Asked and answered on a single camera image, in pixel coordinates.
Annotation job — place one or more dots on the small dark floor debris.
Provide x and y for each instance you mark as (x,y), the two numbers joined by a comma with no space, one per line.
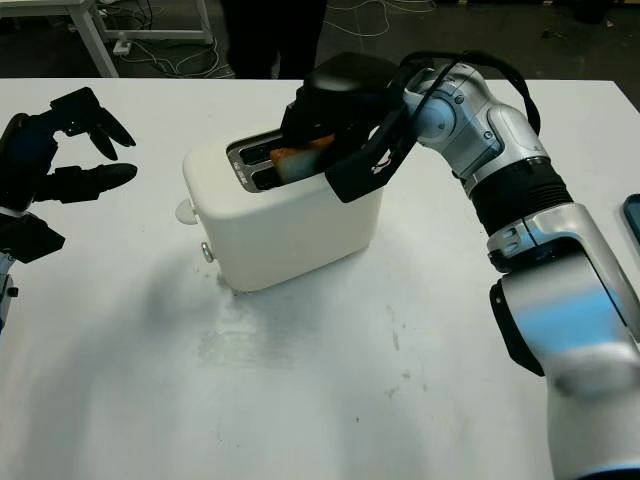
(552,35)

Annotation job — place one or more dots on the cream two-slot toaster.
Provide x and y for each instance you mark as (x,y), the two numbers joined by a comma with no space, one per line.
(290,235)

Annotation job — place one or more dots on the dark blue phone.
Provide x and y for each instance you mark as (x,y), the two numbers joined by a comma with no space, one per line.
(632,217)

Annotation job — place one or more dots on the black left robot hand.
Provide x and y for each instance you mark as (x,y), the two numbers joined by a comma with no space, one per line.
(22,160)

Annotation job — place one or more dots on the person in dark clothes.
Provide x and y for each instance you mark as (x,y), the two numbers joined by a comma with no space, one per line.
(270,35)

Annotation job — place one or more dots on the white metal table frame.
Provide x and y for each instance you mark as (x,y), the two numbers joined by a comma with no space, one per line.
(92,40)

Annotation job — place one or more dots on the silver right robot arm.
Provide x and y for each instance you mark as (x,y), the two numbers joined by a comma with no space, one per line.
(500,125)

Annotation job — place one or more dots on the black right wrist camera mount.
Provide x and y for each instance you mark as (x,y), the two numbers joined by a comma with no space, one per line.
(360,175)

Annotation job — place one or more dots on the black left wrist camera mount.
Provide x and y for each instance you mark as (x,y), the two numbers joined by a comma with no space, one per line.
(30,237)

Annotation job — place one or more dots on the black object on floor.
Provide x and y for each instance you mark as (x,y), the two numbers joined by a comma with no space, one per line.
(590,10)

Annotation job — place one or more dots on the browned toast slice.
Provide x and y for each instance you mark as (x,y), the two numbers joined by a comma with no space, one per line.
(300,162)

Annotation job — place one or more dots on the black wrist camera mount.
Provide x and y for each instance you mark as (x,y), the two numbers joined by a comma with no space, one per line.
(360,175)
(30,237)

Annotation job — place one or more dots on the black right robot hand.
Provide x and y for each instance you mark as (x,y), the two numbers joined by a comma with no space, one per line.
(350,80)

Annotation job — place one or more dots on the white power strip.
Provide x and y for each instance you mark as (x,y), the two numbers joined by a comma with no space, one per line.
(123,47)

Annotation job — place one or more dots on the cream toaster lever knob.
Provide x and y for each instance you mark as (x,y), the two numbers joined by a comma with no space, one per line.
(186,211)

